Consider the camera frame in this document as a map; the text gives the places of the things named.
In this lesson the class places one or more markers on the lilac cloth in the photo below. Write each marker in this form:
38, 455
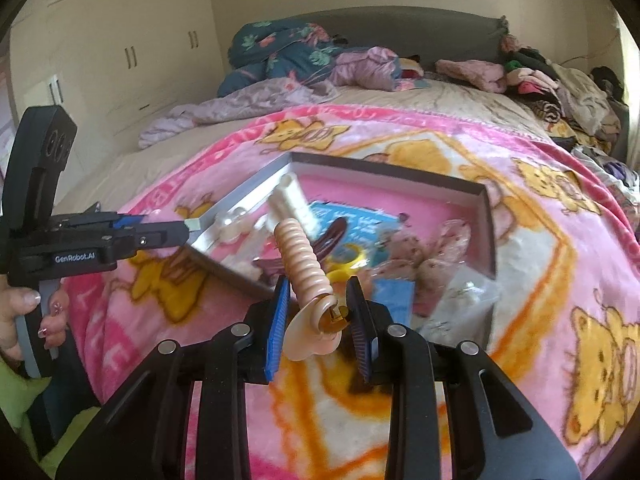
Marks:
235, 110

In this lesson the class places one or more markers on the white hair claw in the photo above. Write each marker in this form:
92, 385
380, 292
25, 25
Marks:
292, 195

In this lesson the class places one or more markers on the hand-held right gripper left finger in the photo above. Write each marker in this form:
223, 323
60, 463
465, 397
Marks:
277, 330

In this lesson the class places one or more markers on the dark purple cloth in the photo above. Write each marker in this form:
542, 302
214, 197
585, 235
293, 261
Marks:
615, 170

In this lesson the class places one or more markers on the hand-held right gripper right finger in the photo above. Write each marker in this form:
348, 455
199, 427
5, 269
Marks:
360, 335

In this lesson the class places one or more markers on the green clothing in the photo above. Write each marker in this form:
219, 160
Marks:
30, 400

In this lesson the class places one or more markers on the beige bed sheet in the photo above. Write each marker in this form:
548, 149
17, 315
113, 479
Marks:
450, 97

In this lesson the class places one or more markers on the person's left hand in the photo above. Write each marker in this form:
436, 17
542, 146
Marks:
12, 307

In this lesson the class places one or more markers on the yellow hoop earring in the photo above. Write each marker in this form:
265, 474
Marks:
340, 274
355, 255

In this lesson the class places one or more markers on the dark blue floral blanket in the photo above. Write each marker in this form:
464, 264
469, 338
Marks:
285, 52

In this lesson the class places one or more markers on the pile of clothes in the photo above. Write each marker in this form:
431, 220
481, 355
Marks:
565, 90

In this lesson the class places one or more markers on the brown hair clip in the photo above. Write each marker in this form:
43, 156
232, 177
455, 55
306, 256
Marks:
334, 237

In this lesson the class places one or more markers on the grey cardboard box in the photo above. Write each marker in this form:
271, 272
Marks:
400, 175

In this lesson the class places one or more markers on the light blue card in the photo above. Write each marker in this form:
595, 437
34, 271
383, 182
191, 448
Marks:
370, 222

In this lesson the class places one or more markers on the blue rectangular pouch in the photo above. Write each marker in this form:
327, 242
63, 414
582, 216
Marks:
395, 300

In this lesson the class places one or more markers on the cream wardrobe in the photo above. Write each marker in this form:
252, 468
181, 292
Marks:
125, 35

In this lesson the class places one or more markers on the pink floral scrunchie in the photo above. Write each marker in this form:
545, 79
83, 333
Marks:
425, 260

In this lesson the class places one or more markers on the white earring card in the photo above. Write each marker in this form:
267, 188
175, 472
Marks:
450, 320

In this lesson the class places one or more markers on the pink printed blanket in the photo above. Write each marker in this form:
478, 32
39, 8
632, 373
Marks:
540, 240

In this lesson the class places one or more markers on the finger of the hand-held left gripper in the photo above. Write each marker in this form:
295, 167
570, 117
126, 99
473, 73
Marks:
90, 217
160, 237

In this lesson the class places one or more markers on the pink purple garment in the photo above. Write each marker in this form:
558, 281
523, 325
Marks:
365, 67

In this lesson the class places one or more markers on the peach spiral hair clip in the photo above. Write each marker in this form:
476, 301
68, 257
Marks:
300, 265

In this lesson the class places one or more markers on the grey bed headboard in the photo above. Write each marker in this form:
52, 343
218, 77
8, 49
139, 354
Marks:
410, 35

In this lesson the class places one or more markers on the pink fuzzy garment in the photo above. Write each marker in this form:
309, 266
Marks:
470, 74

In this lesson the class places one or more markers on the colourful folded cloth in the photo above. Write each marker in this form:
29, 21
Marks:
412, 75

